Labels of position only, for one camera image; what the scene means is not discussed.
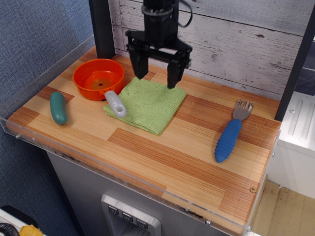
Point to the green toy pickle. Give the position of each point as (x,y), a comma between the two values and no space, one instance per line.
(58,108)

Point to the clear acrylic table guard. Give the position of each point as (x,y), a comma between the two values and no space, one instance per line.
(178,165)

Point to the orange toy pan grey handle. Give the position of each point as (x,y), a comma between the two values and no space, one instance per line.
(100,79)

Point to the green cloth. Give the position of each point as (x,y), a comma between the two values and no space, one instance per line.
(150,105)

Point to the fork with blue handle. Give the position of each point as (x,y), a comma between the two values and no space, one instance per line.
(228,138)

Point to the white side unit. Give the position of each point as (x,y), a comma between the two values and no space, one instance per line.
(292,164)

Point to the grey cabinet with button panel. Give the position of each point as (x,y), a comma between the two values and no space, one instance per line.
(104,206)

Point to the black frame post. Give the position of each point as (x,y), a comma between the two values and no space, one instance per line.
(102,28)
(297,67)

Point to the black right frame post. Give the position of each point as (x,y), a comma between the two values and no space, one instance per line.
(297,67)

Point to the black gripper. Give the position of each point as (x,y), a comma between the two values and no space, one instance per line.
(159,41)

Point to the yellow object at corner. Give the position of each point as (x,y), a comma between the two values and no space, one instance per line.
(30,230)

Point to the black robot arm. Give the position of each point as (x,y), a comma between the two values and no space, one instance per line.
(157,3)

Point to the black left frame post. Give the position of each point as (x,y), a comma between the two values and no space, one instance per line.
(102,28)

